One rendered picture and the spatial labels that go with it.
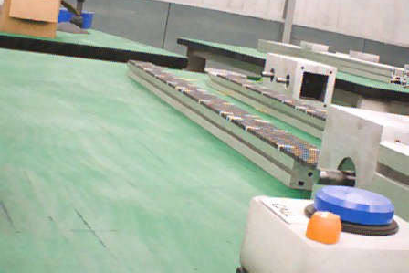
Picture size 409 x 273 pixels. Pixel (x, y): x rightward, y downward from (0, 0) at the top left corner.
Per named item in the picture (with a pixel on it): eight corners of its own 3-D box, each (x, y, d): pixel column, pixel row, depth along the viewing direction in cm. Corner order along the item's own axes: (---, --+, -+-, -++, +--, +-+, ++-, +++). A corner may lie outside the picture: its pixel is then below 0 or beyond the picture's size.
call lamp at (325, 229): (299, 231, 31) (305, 205, 30) (330, 233, 31) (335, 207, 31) (313, 243, 29) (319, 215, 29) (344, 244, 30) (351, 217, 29)
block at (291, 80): (265, 98, 156) (272, 55, 154) (312, 105, 158) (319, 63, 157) (278, 105, 146) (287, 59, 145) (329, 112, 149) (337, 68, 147)
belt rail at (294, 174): (125, 74, 159) (127, 60, 159) (142, 76, 160) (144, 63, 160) (288, 187, 68) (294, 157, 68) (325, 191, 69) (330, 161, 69)
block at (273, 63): (250, 91, 167) (256, 51, 165) (295, 98, 170) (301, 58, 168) (264, 97, 157) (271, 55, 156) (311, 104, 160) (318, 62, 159)
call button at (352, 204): (296, 218, 35) (304, 180, 35) (364, 222, 36) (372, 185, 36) (330, 244, 31) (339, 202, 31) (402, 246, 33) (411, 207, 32)
